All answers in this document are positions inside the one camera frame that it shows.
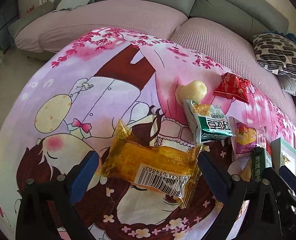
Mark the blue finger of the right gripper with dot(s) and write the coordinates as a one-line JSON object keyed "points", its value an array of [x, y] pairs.
{"points": [[288, 177], [277, 183]]}

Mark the pink cartoon tablecloth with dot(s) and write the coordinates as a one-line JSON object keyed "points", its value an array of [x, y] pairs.
{"points": [[73, 104]]}

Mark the yellow transparent cake packet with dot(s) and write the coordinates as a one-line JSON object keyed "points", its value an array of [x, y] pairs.
{"points": [[162, 168]]}

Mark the green mung bean biscuit pack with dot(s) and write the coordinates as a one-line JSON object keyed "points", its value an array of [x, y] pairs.
{"points": [[261, 159]]}

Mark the red triangular snack packet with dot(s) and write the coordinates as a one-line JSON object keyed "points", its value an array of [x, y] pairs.
{"points": [[233, 87]]}

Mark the pink swiss roll packet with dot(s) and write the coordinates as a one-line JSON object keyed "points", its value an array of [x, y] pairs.
{"points": [[246, 138]]}

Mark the grey green sofa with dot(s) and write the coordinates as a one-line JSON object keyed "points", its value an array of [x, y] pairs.
{"points": [[188, 0]]}

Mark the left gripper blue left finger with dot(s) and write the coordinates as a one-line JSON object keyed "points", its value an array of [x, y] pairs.
{"points": [[80, 176]]}

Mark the grey pillow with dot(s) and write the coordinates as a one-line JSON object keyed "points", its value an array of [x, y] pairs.
{"points": [[287, 84]]}

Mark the teal white cardboard tray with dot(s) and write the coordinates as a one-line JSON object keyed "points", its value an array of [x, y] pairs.
{"points": [[283, 154]]}

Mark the yellow jelly cup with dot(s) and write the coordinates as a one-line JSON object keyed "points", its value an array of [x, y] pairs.
{"points": [[195, 91]]}

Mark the black white patterned pillow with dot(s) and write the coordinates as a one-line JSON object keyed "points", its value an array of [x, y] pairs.
{"points": [[275, 53]]}

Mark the pink sofa seat cover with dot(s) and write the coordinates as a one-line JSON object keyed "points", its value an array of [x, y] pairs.
{"points": [[44, 31]]}

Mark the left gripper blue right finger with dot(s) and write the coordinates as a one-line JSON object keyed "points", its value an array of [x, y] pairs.
{"points": [[217, 178]]}

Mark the small green white snack packet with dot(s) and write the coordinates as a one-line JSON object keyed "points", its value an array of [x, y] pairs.
{"points": [[206, 122]]}

